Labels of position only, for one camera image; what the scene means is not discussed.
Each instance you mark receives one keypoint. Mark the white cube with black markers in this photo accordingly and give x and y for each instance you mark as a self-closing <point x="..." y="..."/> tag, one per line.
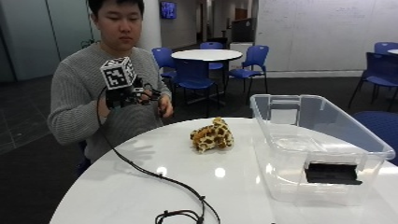
<point x="118" y="73"/>

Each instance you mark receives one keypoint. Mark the blue chair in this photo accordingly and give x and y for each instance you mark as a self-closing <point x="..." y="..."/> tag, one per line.
<point x="385" y="47"/>
<point x="381" y="73"/>
<point x="163" y="60"/>
<point x="194" y="77"/>
<point x="212" y="46"/>
<point x="253" y="59"/>

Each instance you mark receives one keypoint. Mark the spotted giraffe soft toy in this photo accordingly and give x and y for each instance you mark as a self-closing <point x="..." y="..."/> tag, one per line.
<point x="212" y="136"/>

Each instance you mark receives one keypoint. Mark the the person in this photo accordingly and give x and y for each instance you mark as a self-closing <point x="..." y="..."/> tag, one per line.
<point x="79" y="93"/>

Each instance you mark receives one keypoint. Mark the round white table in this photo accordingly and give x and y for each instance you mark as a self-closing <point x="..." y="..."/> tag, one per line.
<point x="207" y="54"/>

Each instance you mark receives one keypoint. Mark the white round pillar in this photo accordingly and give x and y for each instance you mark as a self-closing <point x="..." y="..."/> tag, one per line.
<point x="150" y="25"/>

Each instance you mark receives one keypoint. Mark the white box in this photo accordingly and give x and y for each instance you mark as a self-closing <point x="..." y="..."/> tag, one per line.
<point x="240" y="46"/>

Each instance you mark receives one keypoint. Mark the black cabinet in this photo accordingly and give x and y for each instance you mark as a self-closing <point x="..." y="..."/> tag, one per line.
<point x="243" y="30"/>

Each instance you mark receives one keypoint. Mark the clear plastic storage bin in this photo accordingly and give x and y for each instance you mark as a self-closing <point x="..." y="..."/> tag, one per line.
<point x="324" y="146"/>

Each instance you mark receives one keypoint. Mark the wall screen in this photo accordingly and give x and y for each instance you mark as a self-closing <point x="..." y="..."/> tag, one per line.
<point x="168" y="10"/>

